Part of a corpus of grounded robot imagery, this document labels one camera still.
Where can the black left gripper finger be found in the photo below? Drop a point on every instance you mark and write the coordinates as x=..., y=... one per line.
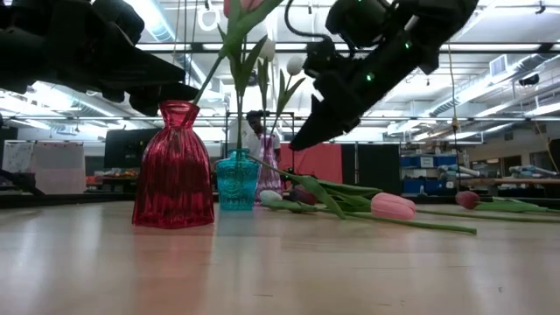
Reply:
x=162, y=97
x=149, y=65

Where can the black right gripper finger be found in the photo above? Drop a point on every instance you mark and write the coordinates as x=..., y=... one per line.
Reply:
x=315, y=127
x=332, y=135

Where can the green-leaved artificial tulip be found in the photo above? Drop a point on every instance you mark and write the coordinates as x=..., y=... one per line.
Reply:
x=242, y=70

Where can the white artificial tulip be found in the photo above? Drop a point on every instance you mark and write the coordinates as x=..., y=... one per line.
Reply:
x=268, y=50
x=295, y=65
x=271, y=196

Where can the pink artificial tulip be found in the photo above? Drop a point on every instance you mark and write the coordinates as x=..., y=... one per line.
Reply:
x=249, y=5
x=394, y=206

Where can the light grey background robot arm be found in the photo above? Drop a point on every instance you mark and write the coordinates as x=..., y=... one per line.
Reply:
x=459, y=170
x=534, y=170

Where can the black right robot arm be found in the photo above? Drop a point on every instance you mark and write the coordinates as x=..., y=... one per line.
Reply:
x=437, y=22

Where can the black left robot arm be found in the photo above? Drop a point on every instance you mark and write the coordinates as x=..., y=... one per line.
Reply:
x=13, y=44

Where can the purple ribbed glass vase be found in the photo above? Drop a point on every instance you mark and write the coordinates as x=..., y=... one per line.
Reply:
x=270, y=170

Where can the red ribbed glass vase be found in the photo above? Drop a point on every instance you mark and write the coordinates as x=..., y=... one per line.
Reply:
x=172, y=175

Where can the teal embossed glass vase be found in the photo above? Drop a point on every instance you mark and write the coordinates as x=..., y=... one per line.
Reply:
x=236, y=184

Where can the red curtain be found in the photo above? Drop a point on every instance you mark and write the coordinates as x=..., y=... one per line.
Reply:
x=319, y=162

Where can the black device with green lights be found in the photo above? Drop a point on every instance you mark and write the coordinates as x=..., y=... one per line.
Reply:
x=289, y=172

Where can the black monitor screen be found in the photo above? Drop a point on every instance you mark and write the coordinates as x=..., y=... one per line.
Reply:
x=124, y=149

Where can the person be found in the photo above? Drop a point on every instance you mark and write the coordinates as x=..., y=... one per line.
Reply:
x=251, y=140

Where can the blue storage bins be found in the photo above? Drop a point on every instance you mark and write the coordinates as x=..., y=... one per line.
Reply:
x=411, y=162

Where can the pale white cloth panel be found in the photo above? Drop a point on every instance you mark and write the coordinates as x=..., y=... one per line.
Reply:
x=59, y=168

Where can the patterned white board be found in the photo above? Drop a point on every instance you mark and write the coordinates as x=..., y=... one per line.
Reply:
x=17, y=157

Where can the black background table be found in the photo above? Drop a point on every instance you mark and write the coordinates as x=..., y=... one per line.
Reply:
x=65, y=199

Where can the white ceiling vent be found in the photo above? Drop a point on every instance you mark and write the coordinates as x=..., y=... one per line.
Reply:
x=499, y=65

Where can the dark red artificial tulip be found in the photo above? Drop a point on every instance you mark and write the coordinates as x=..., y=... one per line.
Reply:
x=467, y=199

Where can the black ceiling spotlight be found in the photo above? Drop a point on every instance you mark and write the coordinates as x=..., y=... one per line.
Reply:
x=529, y=79

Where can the wooden background table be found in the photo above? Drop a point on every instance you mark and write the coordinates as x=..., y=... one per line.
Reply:
x=516, y=181

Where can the black metal frame stand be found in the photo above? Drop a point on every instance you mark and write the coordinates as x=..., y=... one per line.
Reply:
x=289, y=113

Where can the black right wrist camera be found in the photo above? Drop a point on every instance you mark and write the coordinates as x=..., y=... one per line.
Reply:
x=319, y=59

